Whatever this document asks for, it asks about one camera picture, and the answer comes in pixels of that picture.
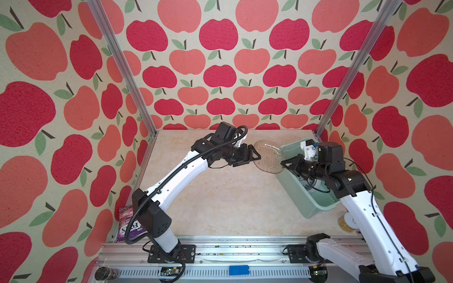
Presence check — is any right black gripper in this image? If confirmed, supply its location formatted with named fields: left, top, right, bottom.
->
left=281, top=154, right=326, bottom=183

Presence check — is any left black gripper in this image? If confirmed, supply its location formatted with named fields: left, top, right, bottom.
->
left=222, top=142, right=263, bottom=165

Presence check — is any amber translucent glass plate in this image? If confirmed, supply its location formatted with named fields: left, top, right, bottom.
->
left=254, top=140, right=284, bottom=175

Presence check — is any mint green plastic bin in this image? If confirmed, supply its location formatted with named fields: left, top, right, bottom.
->
left=277, top=137, right=340, bottom=218

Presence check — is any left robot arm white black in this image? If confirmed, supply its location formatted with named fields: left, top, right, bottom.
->
left=124, top=122, right=261, bottom=255

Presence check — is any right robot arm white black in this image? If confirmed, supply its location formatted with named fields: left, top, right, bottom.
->
left=280, top=142, right=435, bottom=283

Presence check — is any yellow jar white lid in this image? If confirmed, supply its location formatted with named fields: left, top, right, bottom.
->
left=338, top=212, right=357, bottom=233

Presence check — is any purple snack packet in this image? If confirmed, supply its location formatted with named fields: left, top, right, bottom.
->
left=116, top=206, right=147, bottom=243

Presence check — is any green circuit board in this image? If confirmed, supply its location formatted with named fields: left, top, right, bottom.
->
left=159, top=266, right=181, bottom=277

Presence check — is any dark glass jar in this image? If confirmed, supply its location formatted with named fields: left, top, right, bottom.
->
left=94, top=266, right=120, bottom=281

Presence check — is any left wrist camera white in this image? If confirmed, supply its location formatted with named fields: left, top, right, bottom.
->
left=234, top=136, right=246, bottom=148

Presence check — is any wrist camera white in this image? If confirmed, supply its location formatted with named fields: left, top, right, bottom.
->
left=300, top=139, right=318, bottom=160
left=234, top=136, right=246, bottom=148

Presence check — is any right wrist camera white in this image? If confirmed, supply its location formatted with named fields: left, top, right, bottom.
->
left=300, top=139, right=318, bottom=160

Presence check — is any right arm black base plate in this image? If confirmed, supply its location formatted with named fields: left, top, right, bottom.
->
left=282, top=245, right=331, bottom=264

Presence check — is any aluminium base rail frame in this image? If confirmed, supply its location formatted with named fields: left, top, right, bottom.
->
left=84, top=235, right=394, bottom=283

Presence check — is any right aluminium frame post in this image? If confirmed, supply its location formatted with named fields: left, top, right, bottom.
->
left=314, top=0, right=402, bottom=140

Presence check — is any aluminium frame post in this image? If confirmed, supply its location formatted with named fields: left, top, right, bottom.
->
left=87, top=0, right=158, bottom=138
left=314, top=0, right=402, bottom=140

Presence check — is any blue block on rail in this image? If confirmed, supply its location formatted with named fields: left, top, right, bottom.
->
left=229, top=265, right=250, bottom=277

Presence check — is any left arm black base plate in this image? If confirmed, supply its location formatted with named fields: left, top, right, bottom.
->
left=147, top=245, right=196, bottom=264

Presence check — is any left aluminium frame post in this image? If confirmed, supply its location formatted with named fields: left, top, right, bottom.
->
left=87, top=0, right=158, bottom=138

